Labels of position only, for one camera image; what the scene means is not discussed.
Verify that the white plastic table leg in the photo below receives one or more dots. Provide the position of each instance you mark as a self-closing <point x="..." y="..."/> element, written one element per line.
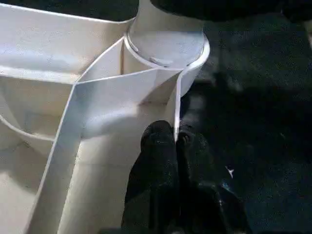
<point x="165" y="39"/>

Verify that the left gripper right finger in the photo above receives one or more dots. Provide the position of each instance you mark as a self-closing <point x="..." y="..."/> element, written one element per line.
<point x="207" y="195"/>

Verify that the white plastic table top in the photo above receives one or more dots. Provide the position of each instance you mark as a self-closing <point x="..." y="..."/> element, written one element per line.
<point x="48" y="122"/>

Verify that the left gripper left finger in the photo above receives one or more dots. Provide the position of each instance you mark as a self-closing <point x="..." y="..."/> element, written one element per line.
<point x="153" y="185"/>

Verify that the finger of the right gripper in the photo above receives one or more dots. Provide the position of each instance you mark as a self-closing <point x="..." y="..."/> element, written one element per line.
<point x="229" y="9"/>

